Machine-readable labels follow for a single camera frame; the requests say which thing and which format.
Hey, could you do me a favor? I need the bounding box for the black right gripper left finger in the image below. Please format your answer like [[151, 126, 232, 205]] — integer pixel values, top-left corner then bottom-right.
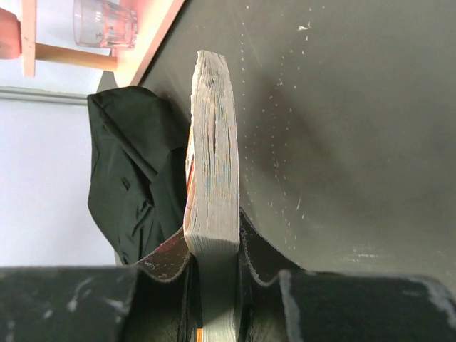
[[1, 232, 202, 341]]

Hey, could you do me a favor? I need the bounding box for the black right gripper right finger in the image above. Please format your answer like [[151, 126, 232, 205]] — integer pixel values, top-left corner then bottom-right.
[[239, 212, 455, 341]]

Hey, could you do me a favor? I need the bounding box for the orange paperback book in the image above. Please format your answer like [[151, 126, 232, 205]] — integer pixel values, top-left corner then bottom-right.
[[183, 50, 240, 341]]

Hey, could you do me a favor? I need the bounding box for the black student backpack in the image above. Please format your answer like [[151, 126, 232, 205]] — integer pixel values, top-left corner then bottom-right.
[[87, 86, 188, 264]]

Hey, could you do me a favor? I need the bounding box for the clear drinking glass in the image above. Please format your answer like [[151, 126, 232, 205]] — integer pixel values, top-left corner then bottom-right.
[[73, 0, 138, 49]]

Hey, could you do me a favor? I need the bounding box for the pink wooden shelf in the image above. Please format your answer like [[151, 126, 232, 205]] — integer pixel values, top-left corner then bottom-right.
[[0, 0, 186, 88]]

